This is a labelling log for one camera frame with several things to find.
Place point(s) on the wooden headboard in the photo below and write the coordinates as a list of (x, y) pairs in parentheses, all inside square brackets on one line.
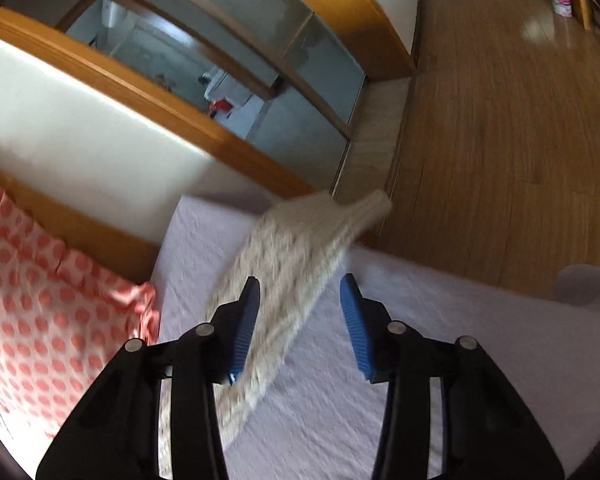
[(128, 255)]

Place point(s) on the wooden door frame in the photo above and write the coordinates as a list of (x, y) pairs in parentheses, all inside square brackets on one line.
[(269, 71)]

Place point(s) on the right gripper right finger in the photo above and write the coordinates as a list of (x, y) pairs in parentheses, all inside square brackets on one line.
[(488, 432)]

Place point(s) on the pink polka dot pillow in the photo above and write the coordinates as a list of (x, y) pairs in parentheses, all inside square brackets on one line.
[(62, 318)]

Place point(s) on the beige cable-knit sweater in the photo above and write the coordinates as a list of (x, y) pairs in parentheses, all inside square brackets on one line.
[(297, 410)]

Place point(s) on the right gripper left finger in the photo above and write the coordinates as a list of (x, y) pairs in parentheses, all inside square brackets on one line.
[(113, 431)]

